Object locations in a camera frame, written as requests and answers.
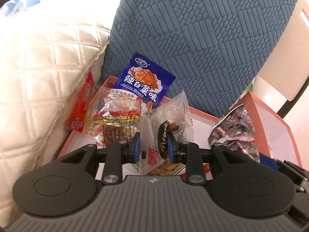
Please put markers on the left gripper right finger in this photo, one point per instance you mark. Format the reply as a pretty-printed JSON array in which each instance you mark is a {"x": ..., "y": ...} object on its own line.
[{"x": 190, "y": 155}]

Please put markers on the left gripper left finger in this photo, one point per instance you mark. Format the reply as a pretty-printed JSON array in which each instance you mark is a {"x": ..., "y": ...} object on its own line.
[{"x": 115, "y": 156}]

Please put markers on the clear bun snack packet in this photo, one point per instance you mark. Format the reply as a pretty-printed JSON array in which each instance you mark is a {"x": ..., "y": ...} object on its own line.
[{"x": 171, "y": 117}]

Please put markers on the clear red dried tofu packet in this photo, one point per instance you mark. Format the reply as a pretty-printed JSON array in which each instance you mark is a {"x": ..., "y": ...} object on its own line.
[{"x": 113, "y": 115}]

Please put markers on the red sausage stick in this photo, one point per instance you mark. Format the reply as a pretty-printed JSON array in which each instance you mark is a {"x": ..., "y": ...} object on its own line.
[{"x": 76, "y": 119}]

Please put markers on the silver snack bag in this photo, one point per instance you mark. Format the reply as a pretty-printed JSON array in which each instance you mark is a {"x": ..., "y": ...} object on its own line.
[{"x": 236, "y": 132}]

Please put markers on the pink left box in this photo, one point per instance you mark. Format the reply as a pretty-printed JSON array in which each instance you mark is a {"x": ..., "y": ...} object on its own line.
[{"x": 202, "y": 126}]

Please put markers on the blue spicy cabbage snack bag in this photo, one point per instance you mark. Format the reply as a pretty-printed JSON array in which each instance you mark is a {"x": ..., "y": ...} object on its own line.
[{"x": 144, "y": 79}]

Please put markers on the beige chair back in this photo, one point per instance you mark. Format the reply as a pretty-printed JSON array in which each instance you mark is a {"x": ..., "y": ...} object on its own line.
[{"x": 284, "y": 77}]

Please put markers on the blue textured cushion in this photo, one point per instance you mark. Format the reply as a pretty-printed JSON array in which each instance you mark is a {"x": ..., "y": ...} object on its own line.
[{"x": 213, "y": 47}]

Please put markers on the cream quilted pillow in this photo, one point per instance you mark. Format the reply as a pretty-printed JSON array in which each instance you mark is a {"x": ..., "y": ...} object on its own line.
[{"x": 47, "y": 52}]

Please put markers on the light blue cloth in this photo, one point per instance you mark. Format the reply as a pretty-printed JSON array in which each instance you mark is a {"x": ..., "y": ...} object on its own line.
[{"x": 13, "y": 6}]

